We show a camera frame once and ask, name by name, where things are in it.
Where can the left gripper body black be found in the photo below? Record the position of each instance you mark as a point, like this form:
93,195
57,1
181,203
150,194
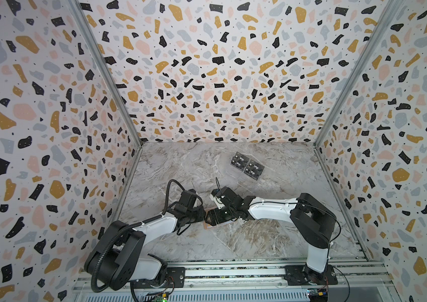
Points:
196,216

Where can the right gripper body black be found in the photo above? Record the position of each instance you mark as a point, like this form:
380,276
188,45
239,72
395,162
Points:
233,212

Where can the pink leather card holder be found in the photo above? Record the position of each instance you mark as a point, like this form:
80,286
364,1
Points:
226,215

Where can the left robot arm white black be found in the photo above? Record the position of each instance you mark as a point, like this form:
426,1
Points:
118,257

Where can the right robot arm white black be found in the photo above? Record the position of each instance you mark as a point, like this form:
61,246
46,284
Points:
312,219

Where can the black card top right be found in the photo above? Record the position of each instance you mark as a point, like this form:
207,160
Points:
254,170

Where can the black card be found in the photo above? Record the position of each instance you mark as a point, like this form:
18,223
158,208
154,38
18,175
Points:
240,161
254,170

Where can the clear acrylic card tray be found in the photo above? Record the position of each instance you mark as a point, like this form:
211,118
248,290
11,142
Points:
231,171

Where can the black card top left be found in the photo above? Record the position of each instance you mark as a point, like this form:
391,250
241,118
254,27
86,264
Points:
240,161

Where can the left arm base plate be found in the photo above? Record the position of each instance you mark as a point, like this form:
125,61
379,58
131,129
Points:
167,278

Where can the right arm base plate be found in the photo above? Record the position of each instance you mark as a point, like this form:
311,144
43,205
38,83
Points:
302,275

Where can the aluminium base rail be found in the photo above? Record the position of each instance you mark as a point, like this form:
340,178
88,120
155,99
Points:
353,279

